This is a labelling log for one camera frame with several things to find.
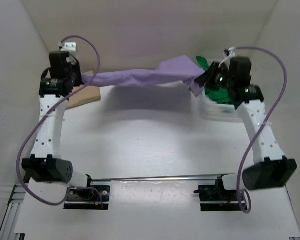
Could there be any purple t shirt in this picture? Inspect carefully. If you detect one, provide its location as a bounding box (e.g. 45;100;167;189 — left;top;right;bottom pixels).
81;55;204;97

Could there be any beige t shirt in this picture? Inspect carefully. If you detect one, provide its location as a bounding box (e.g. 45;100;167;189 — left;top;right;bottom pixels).
64;70;102;110

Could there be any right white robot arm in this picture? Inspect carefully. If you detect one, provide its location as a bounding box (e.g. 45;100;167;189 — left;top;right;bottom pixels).
195;56;297;191

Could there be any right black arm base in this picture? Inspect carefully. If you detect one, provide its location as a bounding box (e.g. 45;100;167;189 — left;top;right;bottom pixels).
193;185;241;212

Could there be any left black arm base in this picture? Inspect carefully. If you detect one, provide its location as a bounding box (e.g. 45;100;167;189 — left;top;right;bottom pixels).
63;181;111;211

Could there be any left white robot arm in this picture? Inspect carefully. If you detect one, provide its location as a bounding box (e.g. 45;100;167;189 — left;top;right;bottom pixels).
21;50;89;188

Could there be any green t shirt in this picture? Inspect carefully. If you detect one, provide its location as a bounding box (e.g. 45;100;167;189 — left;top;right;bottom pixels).
196;56;233;105

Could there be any white plastic basket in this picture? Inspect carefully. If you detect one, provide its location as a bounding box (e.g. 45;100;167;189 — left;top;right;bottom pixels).
202;89;236;114

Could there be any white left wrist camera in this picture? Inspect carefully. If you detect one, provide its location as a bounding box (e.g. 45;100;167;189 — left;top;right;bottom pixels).
58;42;78;59

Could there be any front aluminium table rail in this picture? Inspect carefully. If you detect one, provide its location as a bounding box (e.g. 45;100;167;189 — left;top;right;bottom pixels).
92;174;223;183

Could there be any aluminium frame rail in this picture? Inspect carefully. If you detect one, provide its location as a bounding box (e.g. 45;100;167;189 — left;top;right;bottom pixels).
0;183;26;240

